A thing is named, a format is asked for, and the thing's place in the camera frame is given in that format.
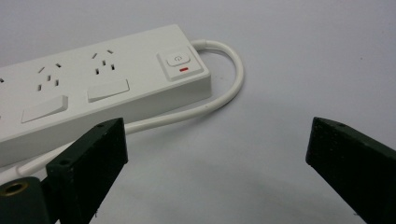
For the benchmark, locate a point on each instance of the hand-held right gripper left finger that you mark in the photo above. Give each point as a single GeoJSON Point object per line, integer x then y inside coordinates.
{"type": "Point", "coordinates": [90, 161]}

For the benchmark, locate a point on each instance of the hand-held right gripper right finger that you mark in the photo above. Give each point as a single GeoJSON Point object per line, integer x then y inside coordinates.
{"type": "Point", "coordinates": [355, 168]}

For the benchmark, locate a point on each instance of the white power strip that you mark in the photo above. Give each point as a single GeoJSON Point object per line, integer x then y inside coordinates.
{"type": "Point", "coordinates": [102, 90]}

